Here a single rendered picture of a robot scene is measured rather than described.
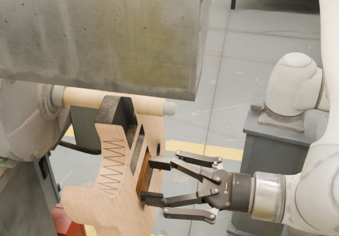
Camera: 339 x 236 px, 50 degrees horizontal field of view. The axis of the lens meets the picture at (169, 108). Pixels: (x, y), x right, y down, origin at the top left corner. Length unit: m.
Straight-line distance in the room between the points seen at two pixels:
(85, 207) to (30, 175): 0.53
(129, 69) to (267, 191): 0.38
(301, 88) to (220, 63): 1.92
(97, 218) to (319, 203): 0.30
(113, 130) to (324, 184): 0.31
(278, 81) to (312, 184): 0.88
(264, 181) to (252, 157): 0.87
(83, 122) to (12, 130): 0.38
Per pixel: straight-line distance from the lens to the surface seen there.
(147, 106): 0.62
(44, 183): 1.16
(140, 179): 0.72
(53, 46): 0.43
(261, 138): 1.49
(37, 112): 0.65
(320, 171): 0.54
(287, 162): 1.55
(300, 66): 1.38
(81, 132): 1.01
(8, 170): 0.77
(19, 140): 0.65
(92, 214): 0.50
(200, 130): 2.50
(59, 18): 0.41
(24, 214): 1.03
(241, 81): 3.03
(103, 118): 0.56
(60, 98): 0.66
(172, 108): 0.61
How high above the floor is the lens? 1.63
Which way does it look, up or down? 38 degrees down
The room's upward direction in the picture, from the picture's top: straight up
